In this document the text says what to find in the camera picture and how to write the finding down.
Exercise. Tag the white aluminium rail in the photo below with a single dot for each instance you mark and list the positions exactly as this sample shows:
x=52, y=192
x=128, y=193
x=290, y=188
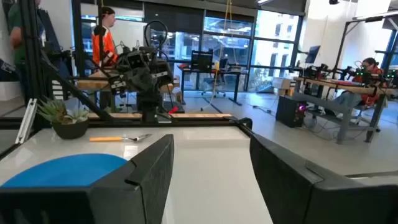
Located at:
x=26, y=121

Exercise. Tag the small red object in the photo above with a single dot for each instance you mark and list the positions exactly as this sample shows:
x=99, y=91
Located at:
x=173, y=109

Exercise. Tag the person in green top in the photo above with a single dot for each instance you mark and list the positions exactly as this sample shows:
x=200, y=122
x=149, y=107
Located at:
x=17, y=34

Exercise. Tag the black computer monitor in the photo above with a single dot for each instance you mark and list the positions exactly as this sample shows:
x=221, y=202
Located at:
x=202, y=60

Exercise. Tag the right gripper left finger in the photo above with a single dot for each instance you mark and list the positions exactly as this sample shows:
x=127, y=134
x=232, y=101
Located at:
x=130, y=199

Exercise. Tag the cardboard boxes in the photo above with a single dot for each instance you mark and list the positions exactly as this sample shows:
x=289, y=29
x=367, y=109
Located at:
x=282, y=85

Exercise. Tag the tilted dark monitor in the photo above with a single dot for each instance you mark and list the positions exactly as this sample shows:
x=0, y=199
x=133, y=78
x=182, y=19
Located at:
x=312, y=54

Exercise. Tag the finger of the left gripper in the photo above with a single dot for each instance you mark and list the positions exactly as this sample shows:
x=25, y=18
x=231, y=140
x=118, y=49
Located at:
x=149, y=80
x=136, y=81

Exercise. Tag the blue round plate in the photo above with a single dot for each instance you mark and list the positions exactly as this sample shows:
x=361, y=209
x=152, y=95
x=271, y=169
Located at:
x=62, y=171

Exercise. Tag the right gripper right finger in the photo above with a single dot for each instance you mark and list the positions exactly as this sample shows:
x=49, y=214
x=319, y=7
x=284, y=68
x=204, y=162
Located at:
x=295, y=193

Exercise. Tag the black computer tower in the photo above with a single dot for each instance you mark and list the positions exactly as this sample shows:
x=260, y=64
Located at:
x=289, y=112

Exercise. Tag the black aluminium table frame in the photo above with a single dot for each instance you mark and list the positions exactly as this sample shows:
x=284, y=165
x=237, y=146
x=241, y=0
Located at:
x=31, y=62

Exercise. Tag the wooden workbench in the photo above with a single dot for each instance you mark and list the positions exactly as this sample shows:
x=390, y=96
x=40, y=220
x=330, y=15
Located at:
x=91, y=84

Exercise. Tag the black office desk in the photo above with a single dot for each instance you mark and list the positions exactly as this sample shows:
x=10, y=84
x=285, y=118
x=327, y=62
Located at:
x=211, y=72

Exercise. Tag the person in orange top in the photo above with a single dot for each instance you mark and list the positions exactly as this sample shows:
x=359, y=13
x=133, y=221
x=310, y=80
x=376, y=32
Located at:
x=104, y=43

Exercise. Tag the black office chair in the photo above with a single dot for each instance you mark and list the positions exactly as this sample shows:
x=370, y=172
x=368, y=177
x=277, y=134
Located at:
x=221, y=77

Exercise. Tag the grey workstation table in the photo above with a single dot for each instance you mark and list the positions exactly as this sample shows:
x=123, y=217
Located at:
x=342, y=88

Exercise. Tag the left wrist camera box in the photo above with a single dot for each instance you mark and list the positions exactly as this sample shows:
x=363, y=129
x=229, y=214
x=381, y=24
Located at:
x=135, y=59

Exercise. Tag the seated person in red top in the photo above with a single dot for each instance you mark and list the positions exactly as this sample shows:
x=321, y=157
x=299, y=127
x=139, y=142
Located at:
x=371, y=74

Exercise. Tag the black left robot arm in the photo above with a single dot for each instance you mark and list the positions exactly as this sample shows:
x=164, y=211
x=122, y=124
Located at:
x=150, y=104

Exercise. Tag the succulent plant in black pot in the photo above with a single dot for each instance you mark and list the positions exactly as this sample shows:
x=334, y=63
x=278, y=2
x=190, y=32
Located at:
x=70, y=129

